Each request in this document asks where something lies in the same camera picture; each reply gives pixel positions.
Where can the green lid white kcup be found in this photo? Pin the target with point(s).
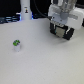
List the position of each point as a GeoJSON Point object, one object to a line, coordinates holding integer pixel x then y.
{"type": "Point", "coordinates": [17, 45]}

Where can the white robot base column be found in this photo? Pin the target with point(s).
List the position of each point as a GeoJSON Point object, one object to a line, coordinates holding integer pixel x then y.
{"type": "Point", "coordinates": [26, 13]}

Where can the black kcup holder drawer box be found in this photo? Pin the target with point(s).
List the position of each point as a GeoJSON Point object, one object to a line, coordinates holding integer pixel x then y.
{"type": "Point", "coordinates": [61, 31]}

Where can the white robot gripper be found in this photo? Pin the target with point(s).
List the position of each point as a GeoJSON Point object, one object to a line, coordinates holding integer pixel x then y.
{"type": "Point", "coordinates": [72, 19]}

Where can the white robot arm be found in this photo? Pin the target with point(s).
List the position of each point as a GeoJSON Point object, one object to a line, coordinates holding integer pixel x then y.
{"type": "Point", "coordinates": [65, 5]}

